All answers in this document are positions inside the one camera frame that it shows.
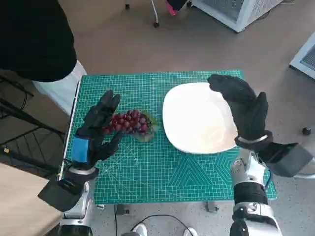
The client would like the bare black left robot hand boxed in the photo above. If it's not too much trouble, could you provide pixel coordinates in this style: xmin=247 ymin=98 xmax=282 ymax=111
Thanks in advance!
xmin=71 ymin=89 xmax=123 ymax=170

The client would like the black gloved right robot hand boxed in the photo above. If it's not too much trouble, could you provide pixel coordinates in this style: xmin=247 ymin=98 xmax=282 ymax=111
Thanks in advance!
xmin=208 ymin=74 xmax=269 ymax=141

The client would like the purple toy grape bunch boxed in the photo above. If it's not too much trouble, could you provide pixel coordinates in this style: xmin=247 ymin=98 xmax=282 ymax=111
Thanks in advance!
xmin=102 ymin=109 xmax=158 ymax=143

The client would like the white square plate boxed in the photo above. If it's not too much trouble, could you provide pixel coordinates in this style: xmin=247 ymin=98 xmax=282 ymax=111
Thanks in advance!
xmin=162 ymin=82 xmax=239 ymax=155

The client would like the black metal rack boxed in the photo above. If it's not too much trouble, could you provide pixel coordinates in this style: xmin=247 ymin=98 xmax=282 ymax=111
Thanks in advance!
xmin=0 ymin=68 xmax=67 ymax=173

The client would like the green cutting mat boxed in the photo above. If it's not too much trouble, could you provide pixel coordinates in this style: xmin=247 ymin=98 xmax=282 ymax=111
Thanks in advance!
xmin=63 ymin=69 xmax=278 ymax=205

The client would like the white vented box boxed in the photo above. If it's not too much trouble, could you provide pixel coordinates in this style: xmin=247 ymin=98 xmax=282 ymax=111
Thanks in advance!
xmin=289 ymin=31 xmax=315 ymax=81

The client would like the white mesh cabinet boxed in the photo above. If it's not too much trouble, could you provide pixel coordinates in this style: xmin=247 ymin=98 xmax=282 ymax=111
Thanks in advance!
xmin=191 ymin=0 xmax=284 ymax=32

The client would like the person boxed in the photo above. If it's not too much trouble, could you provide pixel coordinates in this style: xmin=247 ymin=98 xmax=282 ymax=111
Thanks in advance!
xmin=0 ymin=0 xmax=88 ymax=116

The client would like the light wooden desk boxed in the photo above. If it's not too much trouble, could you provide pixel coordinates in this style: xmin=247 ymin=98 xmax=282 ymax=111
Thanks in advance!
xmin=0 ymin=163 xmax=62 ymax=236

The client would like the white chair leg with caster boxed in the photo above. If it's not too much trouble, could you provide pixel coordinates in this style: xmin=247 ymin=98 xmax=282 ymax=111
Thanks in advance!
xmin=150 ymin=0 xmax=160 ymax=28

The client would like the pink object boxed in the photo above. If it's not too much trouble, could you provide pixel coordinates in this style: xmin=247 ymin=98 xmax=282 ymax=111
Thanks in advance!
xmin=165 ymin=0 xmax=178 ymax=16

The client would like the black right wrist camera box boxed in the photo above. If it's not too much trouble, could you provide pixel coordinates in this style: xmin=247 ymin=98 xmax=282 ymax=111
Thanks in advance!
xmin=258 ymin=142 xmax=315 ymax=177

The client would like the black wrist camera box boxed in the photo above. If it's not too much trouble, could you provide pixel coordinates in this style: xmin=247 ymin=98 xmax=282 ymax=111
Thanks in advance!
xmin=258 ymin=142 xmax=315 ymax=177
xmin=37 ymin=178 xmax=83 ymax=212

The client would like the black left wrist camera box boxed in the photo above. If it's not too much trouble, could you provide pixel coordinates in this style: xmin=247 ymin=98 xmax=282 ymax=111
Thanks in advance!
xmin=37 ymin=178 xmax=83 ymax=212

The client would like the grey table bracket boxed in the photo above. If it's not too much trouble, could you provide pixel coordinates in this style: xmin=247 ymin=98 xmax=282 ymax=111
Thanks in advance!
xmin=206 ymin=201 xmax=220 ymax=212
xmin=115 ymin=204 xmax=130 ymax=214

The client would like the black floor cable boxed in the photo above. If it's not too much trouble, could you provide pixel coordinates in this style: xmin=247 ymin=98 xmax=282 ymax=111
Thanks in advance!
xmin=114 ymin=204 xmax=195 ymax=236

